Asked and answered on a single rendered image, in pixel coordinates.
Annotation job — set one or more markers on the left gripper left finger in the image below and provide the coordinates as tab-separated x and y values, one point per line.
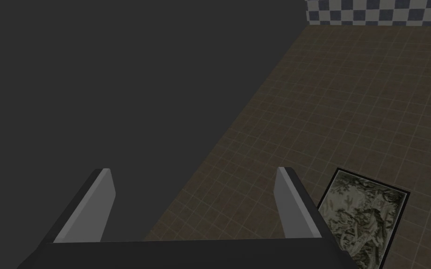
90	213

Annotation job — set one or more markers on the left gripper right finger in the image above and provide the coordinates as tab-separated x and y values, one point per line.
297	213

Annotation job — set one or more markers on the black framed green picture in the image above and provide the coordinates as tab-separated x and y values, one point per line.
365	220

